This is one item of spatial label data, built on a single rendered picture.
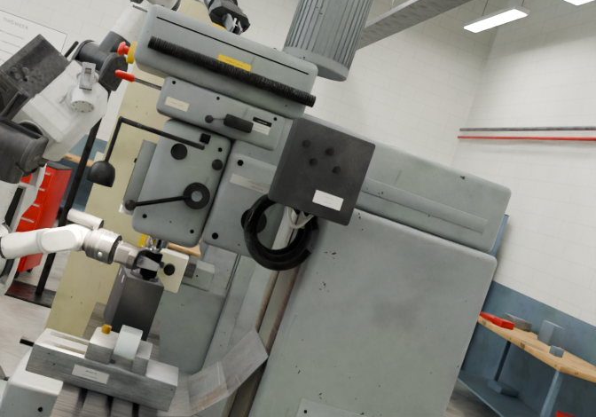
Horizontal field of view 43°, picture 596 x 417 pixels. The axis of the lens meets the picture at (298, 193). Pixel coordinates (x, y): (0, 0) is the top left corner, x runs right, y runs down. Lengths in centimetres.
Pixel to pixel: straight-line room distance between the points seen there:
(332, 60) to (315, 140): 37
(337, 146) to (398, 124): 988
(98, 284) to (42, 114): 178
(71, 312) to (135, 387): 210
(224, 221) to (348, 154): 41
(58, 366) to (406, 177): 102
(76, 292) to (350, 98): 806
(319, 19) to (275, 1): 931
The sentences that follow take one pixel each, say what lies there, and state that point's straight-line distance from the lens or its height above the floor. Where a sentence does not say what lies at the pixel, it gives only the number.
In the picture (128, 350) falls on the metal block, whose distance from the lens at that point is 191.
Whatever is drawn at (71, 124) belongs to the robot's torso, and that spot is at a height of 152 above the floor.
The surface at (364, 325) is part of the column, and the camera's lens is 201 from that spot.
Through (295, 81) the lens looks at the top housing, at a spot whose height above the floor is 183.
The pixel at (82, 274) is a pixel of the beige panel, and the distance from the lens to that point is 391.
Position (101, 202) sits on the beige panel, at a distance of 385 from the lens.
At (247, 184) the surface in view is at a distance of 200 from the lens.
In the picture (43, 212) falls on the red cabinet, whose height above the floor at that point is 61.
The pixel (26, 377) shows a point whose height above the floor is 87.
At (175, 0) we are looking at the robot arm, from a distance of 251.
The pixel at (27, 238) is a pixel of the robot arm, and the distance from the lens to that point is 223.
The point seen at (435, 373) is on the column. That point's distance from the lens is 210.
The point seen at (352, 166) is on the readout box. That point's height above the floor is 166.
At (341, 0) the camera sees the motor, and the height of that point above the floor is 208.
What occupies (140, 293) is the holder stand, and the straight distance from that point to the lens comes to 235.
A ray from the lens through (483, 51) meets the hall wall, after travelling 1219.
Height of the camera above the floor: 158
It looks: 1 degrees down
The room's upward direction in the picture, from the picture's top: 19 degrees clockwise
